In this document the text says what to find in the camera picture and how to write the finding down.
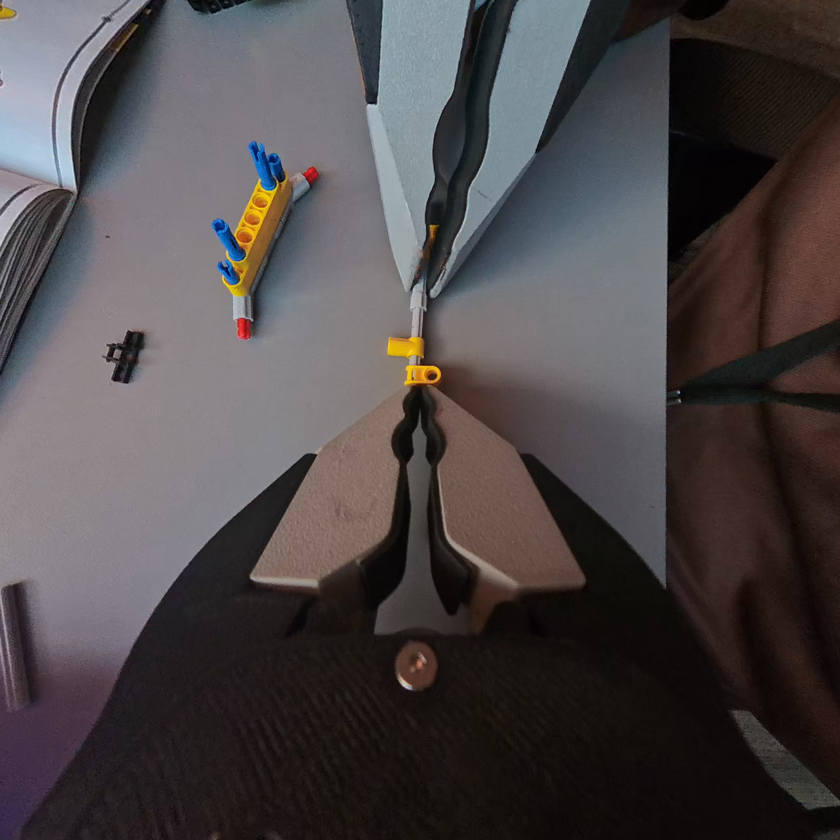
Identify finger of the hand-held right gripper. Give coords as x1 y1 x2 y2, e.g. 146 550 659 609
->
430 0 631 298
346 0 475 291

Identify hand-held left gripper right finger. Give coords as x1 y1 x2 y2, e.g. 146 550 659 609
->
425 388 587 636

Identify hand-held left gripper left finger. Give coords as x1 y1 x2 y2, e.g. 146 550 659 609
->
249 387 421 636

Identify grey lego axle yellow connectors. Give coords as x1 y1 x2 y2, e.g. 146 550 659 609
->
387 223 442 388

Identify yellow lego beam blue pins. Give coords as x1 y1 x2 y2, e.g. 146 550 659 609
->
211 141 320 340

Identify small black lego piece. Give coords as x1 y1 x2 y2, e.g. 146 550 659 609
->
103 330 145 383

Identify lego instruction booklet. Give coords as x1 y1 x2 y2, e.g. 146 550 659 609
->
0 0 165 375

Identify person's brown clothing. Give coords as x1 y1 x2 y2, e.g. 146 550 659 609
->
666 0 840 840

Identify black drawstring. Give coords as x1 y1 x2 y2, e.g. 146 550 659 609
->
666 322 840 409

